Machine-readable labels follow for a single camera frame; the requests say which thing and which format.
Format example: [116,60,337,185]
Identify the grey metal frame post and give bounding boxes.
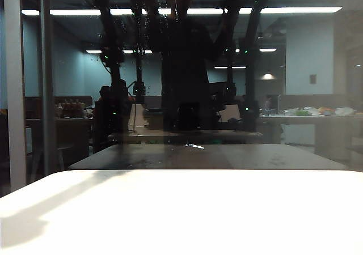
[39,0,57,176]

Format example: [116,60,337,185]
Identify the white window frame post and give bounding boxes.
[3,0,27,193]

